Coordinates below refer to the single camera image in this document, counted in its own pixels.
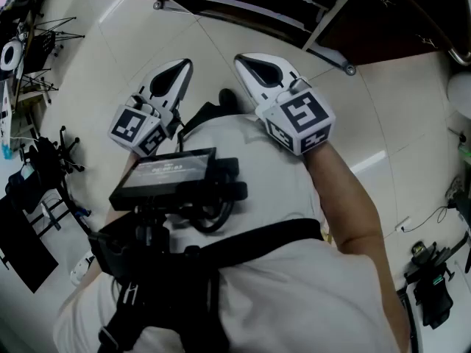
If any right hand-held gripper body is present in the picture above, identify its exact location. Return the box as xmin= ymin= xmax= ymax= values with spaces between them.
xmin=255 ymin=77 xmax=336 ymax=157

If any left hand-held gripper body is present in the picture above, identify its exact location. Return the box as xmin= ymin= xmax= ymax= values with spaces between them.
xmin=107 ymin=93 xmax=181 ymax=157

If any metal shelf rack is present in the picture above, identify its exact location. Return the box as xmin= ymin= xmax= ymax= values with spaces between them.
xmin=82 ymin=0 xmax=471 ymax=76

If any person's right forearm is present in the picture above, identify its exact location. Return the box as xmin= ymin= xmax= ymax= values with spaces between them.
xmin=303 ymin=138 xmax=386 ymax=255

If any person's left forearm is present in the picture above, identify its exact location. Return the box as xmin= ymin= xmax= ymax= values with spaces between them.
xmin=119 ymin=151 xmax=143 ymax=183

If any brown pocket organizer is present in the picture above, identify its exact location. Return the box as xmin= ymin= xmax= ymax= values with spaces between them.
xmin=318 ymin=0 xmax=456 ymax=65

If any person's black shoe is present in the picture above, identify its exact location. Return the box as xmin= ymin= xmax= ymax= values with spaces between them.
xmin=219 ymin=88 xmax=239 ymax=116

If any black chest-mounted monitor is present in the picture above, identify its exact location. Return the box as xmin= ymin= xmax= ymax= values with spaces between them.
xmin=109 ymin=147 xmax=249 ymax=212

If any black office chair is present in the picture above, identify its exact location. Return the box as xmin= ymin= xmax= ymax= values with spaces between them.
xmin=20 ymin=125 xmax=86 ymax=213

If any black tripod stand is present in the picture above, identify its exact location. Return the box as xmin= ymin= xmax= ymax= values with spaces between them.
xmin=34 ymin=16 xmax=86 ymax=43
xmin=18 ymin=67 xmax=60 ymax=96

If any black chest harness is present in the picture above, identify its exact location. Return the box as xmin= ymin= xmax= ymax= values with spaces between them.
xmin=88 ymin=217 xmax=327 ymax=353

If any white round device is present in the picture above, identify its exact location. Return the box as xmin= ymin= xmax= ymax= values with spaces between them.
xmin=0 ymin=38 xmax=25 ymax=71

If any white rounded object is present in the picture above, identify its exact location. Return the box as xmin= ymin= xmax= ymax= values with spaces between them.
xmin=69 ymin=250 xmax=97 ymax=287

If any black desk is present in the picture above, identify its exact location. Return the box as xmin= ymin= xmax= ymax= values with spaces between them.
xmin=0 ymin=193 xmax=60 ymax=294

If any person's white T-shirt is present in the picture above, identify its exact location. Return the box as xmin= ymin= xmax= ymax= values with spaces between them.
xmin=53 ymin=114 xmax=400 ymax=353

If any black equipment bag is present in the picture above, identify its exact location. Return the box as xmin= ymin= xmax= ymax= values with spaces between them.
xmin=403 ymin=240 xmax=456 ymax=330

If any black floor cable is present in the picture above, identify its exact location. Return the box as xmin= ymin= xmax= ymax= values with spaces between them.
xmin=403 ymin=204 xmax=453 ymax=233

